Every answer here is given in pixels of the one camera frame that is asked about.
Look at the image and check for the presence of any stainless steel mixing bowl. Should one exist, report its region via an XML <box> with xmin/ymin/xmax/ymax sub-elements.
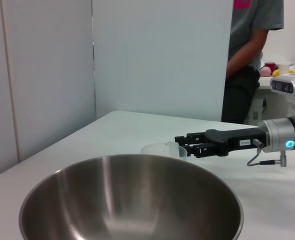
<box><xmin>18</xmin><ymin>154</ymin><xmax>245</xmax><ymax>240</ymax></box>

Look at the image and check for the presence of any grey right arm cable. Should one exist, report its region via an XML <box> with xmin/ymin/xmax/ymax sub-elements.
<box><xmin>246</xmin><ymin>138</ymin><xmax>288</xmax><ymax>168</ymax></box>

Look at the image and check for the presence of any yellow banana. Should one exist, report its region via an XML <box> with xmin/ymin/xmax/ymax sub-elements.
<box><xmin>272</xmin><ymin>68</ymin><xmax>295</xmax><ymax>77</ymax></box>

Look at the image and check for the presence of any pink ball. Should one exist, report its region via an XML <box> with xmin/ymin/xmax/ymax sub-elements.
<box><xmin>260</xmin><ymin>66</ymin><xmax>273</xmax><ymax>77</ymax></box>

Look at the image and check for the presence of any white paper cup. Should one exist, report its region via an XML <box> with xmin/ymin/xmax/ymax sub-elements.
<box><xmin>277</xmin><ymin>63</ymin><xmax>291</xmax><ymax>76</ymax></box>

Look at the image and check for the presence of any person in grey t-shirt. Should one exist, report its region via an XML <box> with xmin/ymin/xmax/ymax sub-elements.
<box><xmin>221</xmin><ymin>0</ymin><xmax>285</xmax><ymax>125</ymax></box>

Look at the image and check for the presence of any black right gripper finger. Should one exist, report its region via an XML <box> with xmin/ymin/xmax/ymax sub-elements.
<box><xmin>184</xmin><ymin>144</ymin><xmax>220</xmax><ymax>159</ymax></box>
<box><xmin>174</xmin><ymin>131</ymin><xmax>211</xmax><ymax>146</ymax></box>

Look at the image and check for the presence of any person left hand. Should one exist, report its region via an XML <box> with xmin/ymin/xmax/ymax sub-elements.
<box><xmin>226</xmin><ymin>56</ymin><xmax>241</xmax><ymax>76</ymax></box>

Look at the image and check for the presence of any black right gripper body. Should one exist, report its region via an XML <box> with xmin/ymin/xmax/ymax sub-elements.
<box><xmin>204</xmin><ymin>127</ymin><xmax>266</xmax><ymax>157</ymax></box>

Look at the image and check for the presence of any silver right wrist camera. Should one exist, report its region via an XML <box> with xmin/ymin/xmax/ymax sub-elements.
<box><xmin>269</xmin><ymin>73</ymin><xmax>295</xmax><ymax>100</ymax></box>

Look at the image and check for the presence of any white background table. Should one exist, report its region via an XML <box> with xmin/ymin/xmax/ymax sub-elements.
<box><xmin>247</xmin><ymin>74</ymin><xmax>295</xmax><ymax>126</ymax></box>

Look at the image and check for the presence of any clear plastic measuring cup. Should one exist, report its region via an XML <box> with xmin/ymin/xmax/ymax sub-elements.
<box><xmin>140</xmin><ymin>141</ymin><xmax>188</xmax><ymax>161</ymax></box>

